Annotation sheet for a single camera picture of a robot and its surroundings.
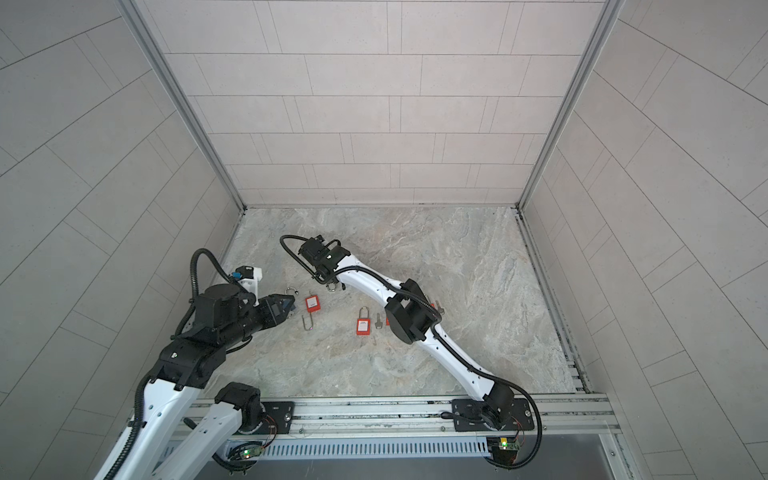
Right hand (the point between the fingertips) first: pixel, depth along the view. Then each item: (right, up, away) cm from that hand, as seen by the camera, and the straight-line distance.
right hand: (338, 267), depth 100 cm
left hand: (-4, -4, -29) cm, 29 cm away
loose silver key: (+14, -15, -13) cm, 25 cm away
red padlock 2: (+10, -16, -15) cm, 24 cm away
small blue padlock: (-1, -6, -6) cm, 9 cm away
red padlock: (-5, -10, -11) cm, 16 cm away
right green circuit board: (+45, -37, -32) cm, 66 cm away
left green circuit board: (-12, -36, -36) cm, 52 cm away
